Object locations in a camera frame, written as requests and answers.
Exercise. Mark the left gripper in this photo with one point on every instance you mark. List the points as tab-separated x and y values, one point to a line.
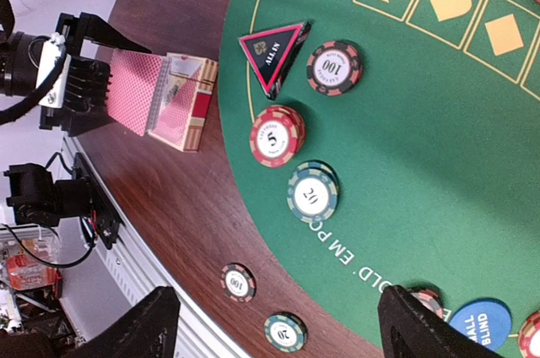
87	84

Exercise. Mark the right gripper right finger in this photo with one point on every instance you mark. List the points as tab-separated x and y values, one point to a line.
409	329

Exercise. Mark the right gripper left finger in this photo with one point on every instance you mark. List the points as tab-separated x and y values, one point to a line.
148	329

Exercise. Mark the red-backed card deck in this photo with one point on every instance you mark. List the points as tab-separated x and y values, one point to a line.
134	76

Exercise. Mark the blue small blind button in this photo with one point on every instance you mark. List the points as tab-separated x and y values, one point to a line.
484	321

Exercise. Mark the green poker chip stack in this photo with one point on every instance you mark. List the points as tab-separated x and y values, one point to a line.
286	332

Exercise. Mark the black red all-in triangle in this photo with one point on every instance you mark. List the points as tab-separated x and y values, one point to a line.
271	54

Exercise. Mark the red chip pile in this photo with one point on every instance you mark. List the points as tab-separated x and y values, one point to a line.
277	135

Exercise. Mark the red five poker chip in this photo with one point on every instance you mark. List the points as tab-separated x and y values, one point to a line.
528	339

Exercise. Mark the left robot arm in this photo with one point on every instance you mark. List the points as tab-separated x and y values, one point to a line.
48	71

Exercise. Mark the card deck box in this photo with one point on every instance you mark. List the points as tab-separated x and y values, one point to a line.
181	101

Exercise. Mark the brown poker chip stack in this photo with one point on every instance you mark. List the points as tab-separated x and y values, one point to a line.
238	282

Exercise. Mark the round green poker mat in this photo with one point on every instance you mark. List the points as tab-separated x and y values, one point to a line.
436	150

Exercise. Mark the aluminium front rail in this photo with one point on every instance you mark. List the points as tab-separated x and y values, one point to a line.
136	271

